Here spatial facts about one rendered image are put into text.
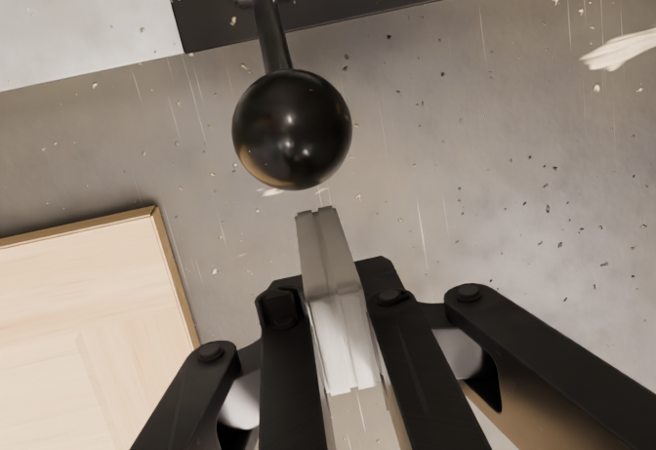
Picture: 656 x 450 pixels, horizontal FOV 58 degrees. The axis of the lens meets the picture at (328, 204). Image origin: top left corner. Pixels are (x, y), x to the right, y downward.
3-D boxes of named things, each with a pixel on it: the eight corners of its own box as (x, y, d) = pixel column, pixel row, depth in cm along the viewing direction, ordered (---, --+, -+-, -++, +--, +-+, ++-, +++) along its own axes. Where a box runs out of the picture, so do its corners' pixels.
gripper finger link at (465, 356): (377, 347, 13) (505, 318, 13) (349, 261, 18) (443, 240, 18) (388, 402, 14) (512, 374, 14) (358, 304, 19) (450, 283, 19)
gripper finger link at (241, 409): (329, 417, 14) (204, 445, 14) (314, 314, 19) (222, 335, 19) (316, 362, 13) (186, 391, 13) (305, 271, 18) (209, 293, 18)
